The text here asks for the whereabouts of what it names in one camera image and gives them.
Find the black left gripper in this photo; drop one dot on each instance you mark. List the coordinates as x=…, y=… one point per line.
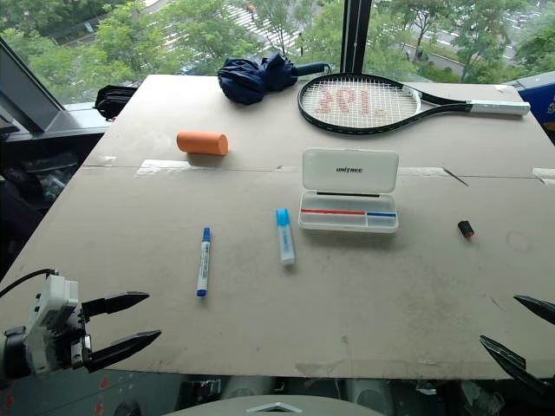
x=77, y=342

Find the black white tennis racket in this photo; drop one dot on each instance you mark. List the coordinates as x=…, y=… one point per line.
x=360, y=104

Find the small black red eraser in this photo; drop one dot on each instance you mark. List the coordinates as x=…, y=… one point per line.
x=466, y=229

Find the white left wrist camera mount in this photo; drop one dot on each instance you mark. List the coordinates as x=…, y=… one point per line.
x=51, y=320

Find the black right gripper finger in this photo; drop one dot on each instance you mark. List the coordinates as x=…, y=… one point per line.
x=511, y=362
x=537, y=307

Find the orange foam cylinder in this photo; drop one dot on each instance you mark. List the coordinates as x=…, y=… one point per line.
x=202, y=143

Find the white open pencil case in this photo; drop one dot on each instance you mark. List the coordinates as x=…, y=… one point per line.
x=349, y=190

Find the black window frame post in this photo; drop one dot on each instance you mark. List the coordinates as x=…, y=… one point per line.
x=355, y=34

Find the grey robot torso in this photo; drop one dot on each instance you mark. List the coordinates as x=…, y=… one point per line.
x=273, y=405

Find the black bag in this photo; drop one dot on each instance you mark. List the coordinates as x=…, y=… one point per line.
x=113, y=100

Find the light blue highlighter pen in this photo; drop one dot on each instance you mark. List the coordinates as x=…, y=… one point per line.
x=285, y=237

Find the navy folded umbrella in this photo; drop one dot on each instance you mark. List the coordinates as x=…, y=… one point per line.
x=256, y=78

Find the blue whiteboard marker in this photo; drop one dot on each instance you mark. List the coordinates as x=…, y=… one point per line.
x=203, y=262

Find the blue box with print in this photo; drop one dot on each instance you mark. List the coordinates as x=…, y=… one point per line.
x=539, y=102

